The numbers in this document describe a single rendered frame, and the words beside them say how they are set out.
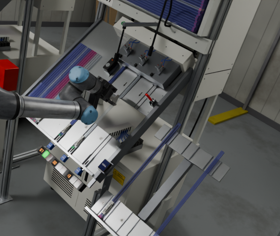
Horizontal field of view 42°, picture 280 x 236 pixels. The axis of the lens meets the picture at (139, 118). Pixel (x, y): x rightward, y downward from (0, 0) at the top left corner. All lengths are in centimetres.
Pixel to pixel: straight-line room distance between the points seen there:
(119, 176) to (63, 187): 56
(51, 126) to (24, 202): 79
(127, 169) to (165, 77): 55
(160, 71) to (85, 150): 52
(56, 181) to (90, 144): 80
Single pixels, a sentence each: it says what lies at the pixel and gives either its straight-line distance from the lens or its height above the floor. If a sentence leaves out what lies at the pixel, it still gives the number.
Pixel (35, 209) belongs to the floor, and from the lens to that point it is 251.
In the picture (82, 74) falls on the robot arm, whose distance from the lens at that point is 152.
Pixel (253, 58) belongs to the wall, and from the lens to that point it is 490.
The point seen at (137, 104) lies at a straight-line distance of 179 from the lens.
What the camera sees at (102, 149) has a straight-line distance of 173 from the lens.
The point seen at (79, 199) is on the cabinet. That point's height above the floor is 17.
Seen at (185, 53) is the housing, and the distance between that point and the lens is 180.
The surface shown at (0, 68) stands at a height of 76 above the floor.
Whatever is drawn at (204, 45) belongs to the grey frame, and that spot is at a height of 135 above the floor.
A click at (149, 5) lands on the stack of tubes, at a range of 190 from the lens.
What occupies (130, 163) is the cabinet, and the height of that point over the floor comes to 62.
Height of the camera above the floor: 176
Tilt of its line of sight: 27 degrees down
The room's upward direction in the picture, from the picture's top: 18 degrees clockwise
